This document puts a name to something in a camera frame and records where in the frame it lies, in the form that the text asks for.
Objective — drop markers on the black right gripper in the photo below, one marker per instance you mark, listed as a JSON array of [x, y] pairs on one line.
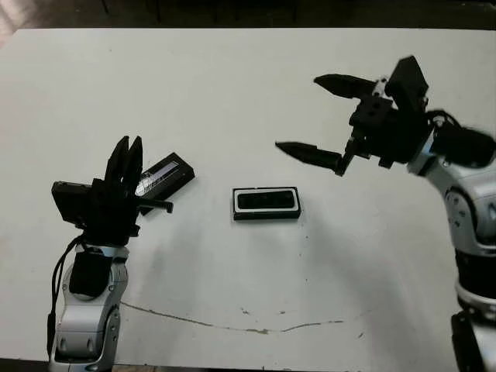
[[391, 135]]

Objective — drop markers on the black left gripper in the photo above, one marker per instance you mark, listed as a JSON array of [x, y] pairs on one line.
[[112, 217]]

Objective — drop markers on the black box lid with print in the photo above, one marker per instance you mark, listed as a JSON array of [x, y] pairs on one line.
[[174, 172]]

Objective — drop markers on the black box base white insert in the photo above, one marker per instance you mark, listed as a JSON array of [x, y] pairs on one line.
[[267, 216]]

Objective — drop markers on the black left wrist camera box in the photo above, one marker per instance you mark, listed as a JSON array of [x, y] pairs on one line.
[[71, 201]]

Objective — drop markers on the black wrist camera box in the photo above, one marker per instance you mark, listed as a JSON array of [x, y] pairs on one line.
[[408, 83], [71, 201]]

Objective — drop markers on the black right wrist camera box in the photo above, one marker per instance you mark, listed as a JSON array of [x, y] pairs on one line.
[[408, 83]]

